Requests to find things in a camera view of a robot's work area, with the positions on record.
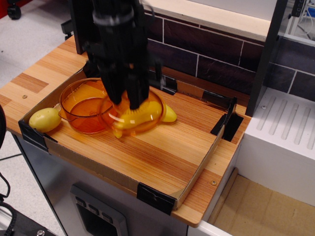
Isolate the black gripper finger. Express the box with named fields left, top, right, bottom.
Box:
left=99, top=66, right=128, bottom=105
left=126, top=70, right=150, bottom=110

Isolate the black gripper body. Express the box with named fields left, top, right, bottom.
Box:
left=84, top=14, right=161, bottom=86

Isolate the orange transparent pot lid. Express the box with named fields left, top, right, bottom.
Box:
left=98, top=91, right=166, bottom=138

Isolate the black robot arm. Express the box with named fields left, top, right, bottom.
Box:
left=85, top=0, right=161, bottom=110

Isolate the orange transparent pot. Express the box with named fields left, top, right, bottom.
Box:
left=59, top=78, right=107, bottom=134

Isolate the yellow plastic banana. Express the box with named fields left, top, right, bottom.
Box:
left=113, top=101, right=177, bottom=138

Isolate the yellow plastic potato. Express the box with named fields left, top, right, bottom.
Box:
left=29, top=108, right=62, bottom=133

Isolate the cardboard fence with black tape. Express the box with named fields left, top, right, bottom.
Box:
left=18, top=50, right=244, bottom=216

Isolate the black caster wheel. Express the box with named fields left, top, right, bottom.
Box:
left=7, top=0, right=22, bottom=20

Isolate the white toy sink drainboard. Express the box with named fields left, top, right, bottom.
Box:
left=236, top=88, right=315, bottom=206

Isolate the black cable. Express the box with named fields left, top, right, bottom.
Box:
left=0, top=104, right=18, bottom=236

